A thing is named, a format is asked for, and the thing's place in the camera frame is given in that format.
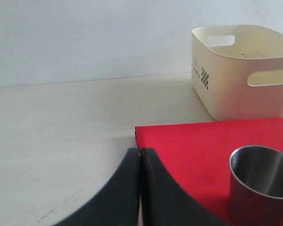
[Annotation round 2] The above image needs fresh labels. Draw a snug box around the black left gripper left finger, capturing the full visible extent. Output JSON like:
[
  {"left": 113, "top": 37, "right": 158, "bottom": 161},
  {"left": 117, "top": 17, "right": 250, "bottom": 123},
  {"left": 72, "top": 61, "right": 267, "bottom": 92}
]
[{"left": 55, "top": 148, "right": 141, "bottom": 226}]

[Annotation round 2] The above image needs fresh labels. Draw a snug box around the stainless steel cup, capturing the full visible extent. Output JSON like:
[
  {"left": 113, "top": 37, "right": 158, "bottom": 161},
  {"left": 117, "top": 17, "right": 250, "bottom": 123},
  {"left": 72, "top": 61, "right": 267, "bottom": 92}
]
[{"left": 228, "top": 145, "right": 283, "bottom": 226}]

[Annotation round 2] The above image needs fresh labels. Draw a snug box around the red table cloth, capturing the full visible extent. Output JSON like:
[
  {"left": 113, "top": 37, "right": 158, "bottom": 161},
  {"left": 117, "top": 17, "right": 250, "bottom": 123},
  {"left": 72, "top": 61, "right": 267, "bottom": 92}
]
[{"left": 135, "top": 117, "right": 283, "bottom": 221}]

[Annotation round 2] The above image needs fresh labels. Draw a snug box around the cream plastic bin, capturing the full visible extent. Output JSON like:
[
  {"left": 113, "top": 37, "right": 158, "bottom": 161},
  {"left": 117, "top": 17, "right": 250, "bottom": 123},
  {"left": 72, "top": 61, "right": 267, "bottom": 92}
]
[{"left": 191, "top": 24, "right": 283, "bottom": 121}]

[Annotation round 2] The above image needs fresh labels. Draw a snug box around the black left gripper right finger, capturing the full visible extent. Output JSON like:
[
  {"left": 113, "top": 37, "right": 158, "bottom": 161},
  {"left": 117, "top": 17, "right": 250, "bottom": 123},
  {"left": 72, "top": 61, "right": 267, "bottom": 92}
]
[{"left": 140, "top": 148, "right": 229, "bottom": 226}]

